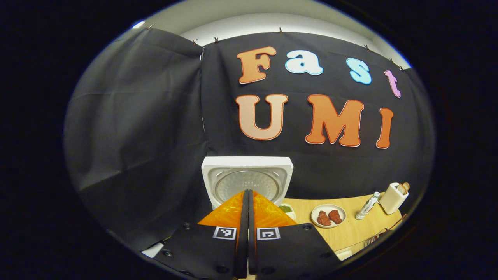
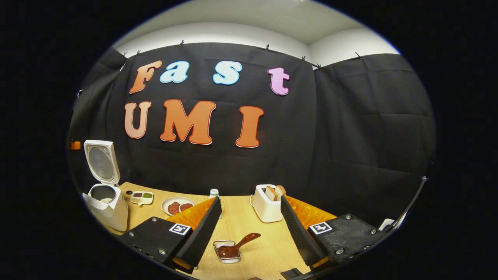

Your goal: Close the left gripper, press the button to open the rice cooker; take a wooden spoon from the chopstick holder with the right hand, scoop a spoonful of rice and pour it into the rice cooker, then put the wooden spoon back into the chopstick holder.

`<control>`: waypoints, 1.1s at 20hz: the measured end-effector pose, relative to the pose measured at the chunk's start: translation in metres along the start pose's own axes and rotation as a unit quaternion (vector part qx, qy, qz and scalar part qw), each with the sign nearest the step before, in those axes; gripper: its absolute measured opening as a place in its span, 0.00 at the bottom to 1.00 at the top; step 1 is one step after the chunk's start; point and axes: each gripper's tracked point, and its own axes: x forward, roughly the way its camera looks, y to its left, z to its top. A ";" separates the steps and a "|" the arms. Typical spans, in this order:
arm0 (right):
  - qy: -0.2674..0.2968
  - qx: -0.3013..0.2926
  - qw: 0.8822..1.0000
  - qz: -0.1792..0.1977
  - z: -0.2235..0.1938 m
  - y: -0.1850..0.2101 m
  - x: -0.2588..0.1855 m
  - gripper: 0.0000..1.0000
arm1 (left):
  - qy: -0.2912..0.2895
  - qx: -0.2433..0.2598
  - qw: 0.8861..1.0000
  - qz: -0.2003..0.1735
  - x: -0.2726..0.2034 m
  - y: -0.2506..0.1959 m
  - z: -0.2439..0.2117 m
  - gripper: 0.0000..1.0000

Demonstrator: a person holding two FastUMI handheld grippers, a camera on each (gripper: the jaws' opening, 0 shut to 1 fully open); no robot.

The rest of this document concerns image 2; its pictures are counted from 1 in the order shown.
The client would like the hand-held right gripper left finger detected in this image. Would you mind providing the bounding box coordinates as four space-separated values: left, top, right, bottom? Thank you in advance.
120 196 223 275

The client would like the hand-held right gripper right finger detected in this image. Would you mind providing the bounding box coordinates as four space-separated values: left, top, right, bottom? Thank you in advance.
280 195 388 273

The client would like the metal wire chopstick holder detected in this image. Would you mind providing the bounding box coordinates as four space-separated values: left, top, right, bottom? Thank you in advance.
213 240 242 264

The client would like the brown wooden spoon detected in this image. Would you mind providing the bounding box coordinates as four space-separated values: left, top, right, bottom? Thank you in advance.
217 233 261 259

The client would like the white rice cooker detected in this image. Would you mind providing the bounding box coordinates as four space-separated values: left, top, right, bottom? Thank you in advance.
82 140 129 232

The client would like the white toaster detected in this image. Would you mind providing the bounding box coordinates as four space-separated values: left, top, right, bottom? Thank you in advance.
249 184 287 223

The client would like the white oval plate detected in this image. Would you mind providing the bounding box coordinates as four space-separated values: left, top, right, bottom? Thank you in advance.
161 196 196 217

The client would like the white drink bottle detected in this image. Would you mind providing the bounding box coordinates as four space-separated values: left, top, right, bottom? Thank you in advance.
209 189 223 219

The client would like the white divided seasoning dish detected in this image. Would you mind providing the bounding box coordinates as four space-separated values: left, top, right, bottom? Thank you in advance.
130 191 154 206

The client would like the thin black cable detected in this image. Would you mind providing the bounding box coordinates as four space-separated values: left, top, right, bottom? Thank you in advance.
389 176 429 232

